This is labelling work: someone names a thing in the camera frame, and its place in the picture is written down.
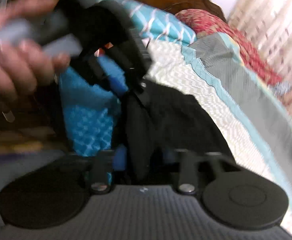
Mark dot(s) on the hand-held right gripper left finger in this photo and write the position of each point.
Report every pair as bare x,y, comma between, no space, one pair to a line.
102,170

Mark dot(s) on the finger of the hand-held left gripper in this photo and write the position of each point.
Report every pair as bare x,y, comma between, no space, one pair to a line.
138,80
98,70

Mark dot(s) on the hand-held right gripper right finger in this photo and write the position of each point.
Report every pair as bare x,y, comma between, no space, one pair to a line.
186,168

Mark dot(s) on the black pants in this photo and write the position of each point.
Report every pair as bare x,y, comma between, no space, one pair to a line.
173,120

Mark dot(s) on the person's left hand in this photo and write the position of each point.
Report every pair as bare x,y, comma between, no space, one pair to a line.
13,67

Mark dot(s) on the patterned teal beige bed sheet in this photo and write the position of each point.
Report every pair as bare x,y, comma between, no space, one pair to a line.
235,85

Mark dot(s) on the red floral blanket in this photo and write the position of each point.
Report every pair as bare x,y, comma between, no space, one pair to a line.
223,30

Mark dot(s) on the beige leaf print curtain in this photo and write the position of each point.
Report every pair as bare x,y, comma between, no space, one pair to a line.
273,17

